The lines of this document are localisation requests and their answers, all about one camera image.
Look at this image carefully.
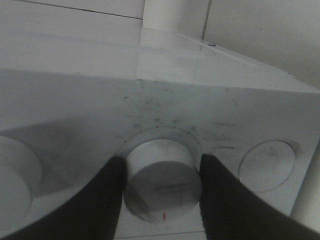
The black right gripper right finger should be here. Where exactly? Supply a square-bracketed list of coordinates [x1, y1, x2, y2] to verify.
[199, 154, 320, 240]

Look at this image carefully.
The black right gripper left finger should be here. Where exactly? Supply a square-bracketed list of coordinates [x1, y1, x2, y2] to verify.
[5, 156, 127, 240]

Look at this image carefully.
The round white door button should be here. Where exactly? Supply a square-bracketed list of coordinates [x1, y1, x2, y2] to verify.
[237, 140, 296, 193]

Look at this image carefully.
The white microwave knob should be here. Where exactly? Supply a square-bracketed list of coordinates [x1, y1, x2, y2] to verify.
[124, 139, 202, 223]
[0, 136, 43, 232]

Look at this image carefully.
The white microwave oven body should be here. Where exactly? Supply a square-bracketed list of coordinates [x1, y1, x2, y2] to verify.
[0, 24, 320, 240]

